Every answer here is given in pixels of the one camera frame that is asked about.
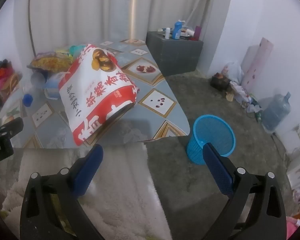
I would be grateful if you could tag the blue spray bottle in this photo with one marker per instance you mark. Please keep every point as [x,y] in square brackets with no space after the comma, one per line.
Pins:
[177,31]

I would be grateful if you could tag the purple yellow snack bag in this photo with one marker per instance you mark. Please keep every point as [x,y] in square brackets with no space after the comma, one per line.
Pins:
[52,62]

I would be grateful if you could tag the curved dark hoop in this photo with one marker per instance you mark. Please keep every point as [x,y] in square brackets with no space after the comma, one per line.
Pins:
[30,17]

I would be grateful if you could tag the grey cabinet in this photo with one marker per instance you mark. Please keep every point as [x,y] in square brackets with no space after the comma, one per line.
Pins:
[175,55]

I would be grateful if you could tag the teal cloth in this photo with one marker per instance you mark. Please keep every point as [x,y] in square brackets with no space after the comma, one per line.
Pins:
[76,49]

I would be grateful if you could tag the purple box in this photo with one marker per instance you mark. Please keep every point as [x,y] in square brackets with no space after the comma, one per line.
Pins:
[197,33]

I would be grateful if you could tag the crumpled printed cloth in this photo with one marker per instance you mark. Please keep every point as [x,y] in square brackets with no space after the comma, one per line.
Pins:
[245,97]

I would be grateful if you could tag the dark brown box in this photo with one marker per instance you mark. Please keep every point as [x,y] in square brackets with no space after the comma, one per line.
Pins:
[218,82]

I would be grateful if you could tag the small white bottle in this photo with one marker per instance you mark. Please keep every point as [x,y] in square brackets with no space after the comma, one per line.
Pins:
[167,33]

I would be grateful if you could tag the white fluffy blanket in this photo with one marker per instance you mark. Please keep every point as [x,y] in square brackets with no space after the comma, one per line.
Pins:
[130,205]

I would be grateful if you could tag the white plastic bag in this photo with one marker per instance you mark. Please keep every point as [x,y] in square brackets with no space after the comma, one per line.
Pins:
[233,70]

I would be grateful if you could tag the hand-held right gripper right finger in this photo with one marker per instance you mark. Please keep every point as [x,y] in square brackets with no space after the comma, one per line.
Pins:
[218,170]

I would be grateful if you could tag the white curtain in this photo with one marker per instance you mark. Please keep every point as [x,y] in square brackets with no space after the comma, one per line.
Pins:
[90,10]

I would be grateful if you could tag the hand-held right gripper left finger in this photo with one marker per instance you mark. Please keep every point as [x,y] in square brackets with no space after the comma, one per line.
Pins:
[86,172]

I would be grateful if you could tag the red white snack bag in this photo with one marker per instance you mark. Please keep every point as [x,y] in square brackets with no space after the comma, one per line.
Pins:
[97,97]

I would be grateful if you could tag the blue mesh wastebasket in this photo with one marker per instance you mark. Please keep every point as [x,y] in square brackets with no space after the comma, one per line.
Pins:
[197,145]

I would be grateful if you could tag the pale pink board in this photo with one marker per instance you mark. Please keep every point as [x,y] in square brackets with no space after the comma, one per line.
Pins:
[257,65]

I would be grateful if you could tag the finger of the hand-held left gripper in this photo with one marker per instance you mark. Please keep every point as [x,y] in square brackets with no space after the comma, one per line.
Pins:
[11,127]

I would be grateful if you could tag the white tube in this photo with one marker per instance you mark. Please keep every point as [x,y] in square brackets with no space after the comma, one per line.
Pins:
[190,32]

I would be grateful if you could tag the large water jug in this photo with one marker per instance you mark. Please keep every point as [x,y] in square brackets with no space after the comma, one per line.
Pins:
[275,111]

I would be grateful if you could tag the clear bottle with blue cap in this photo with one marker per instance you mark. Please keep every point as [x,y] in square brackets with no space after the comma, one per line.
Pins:
[27,100]

